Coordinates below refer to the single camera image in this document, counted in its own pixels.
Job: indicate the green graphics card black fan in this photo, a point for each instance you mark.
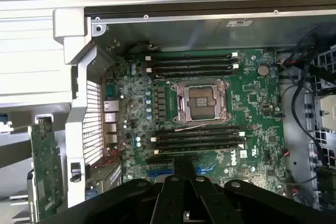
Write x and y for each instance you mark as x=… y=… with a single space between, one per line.
x=47 y=161

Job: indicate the silver rear port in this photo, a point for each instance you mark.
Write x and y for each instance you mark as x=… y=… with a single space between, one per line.
x=109 y=106
x=110 y=117
x=112 y=138
x=111 y=127

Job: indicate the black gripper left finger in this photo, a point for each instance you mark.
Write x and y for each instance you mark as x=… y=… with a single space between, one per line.
x=118 y=203

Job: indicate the black RAM slot white clips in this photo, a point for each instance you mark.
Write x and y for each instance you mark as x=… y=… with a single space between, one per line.
x=189 y=68
x=197 y=135
x=156 y=152
x=189 y=56

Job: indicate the black round speaker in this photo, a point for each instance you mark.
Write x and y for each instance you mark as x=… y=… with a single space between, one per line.
x=137 y=47

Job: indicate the blue expansion slot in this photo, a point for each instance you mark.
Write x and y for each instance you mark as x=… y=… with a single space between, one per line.
x=160 y=173

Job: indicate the long black expansion slot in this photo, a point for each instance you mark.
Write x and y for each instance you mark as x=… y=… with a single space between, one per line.
x=157 y=160

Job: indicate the open black PC case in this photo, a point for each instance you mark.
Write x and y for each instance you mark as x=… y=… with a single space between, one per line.
x=183 y=32

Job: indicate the CPU socket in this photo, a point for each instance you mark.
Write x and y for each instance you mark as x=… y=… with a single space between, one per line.
x=200 y=102

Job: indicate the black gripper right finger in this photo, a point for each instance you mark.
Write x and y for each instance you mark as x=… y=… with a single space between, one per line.
x=252 y=203

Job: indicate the silver metal drive cage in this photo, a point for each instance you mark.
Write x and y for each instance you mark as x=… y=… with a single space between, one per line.
x=325 y=111

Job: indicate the green motherboard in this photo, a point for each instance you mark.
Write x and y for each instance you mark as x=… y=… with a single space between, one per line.
x=257 y=119

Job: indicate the white barcode sticker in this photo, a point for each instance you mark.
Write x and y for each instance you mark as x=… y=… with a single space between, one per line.
x=239 y=22

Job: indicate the grey plastic parts rack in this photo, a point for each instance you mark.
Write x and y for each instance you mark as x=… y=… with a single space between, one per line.
x=13 y=150

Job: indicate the metal socket cover frame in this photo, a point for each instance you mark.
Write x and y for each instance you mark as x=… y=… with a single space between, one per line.
x=219 y=102

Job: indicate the silver coin battery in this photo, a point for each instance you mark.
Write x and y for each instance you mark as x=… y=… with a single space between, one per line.
x=262 y=69

